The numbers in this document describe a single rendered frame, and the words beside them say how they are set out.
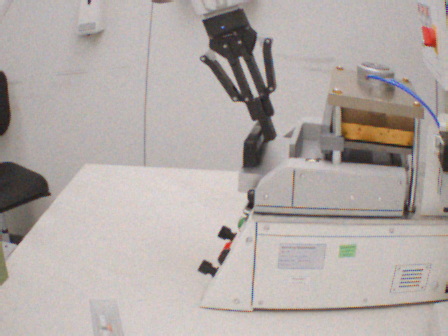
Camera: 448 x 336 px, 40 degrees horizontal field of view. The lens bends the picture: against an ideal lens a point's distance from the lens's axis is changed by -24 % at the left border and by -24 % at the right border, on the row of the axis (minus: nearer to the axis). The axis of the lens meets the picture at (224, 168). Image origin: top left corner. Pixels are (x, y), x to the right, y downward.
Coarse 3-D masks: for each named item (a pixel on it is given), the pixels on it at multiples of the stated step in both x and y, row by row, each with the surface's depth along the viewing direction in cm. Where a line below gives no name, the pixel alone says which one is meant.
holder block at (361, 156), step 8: (320, 152) 118; (344, 152) 124; (352, 152) 118; (360, 152) 118; (368, 152) 119; (376, 152) 124; (384, 152) 124; (344, 160) 114; (352, 160) 114; (360, 160) 114; (368, 160) 114; (376, 160) 119; (384, 160) 120; (392, 160) 116; (400, 160) 115
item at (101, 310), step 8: (96, 304) 110; (104, 304) 111; (112, 304) 111; (96, 312) 107; (104, 312) 108; (112, 312) 108; (96, 320) 104; (104, 320) 105; (112, 320) 105; (120, 320) 106; (96, 328) 101; (104, 328) 102; (112, 328) 102; (120, 328) 103
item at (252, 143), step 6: (258, 126) 126; (252, 132) 122; (258, 132) 122; (246, 138) 119; (252, 138) 119; (258, 138) 120; (246, 144) 118; (252, 144) 117; (258, 144) 120; (246, 150) 118; (252, 150) 118; (246, 156) 118; (252, 156) 118; (246, 162) 118; (252, 162) 118
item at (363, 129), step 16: (352, 112) 118; (368, 112) 119; (352, 128) 111; (368, 128) 110; (384, 128) 109; (400, 128) 110; (352, 144) 111; (368, 144) 111; (384, 144) 110; (400, 144) 110
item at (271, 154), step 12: (300, 132) 125; (264, 144) 130; (276, 144) 131; (288, 144) 131; (300, 144) 126; (312, 144) 131; (264, 156) 124; (276, 156) 124; (288, 156) 117; (300, 156) 124; (312, 156) 124; (252, 168) 118; (264, 168) 118; (240, 180) 116; (252, 180) 115; (408, 180) 112; (240, 192) 116; (408, 192) 111
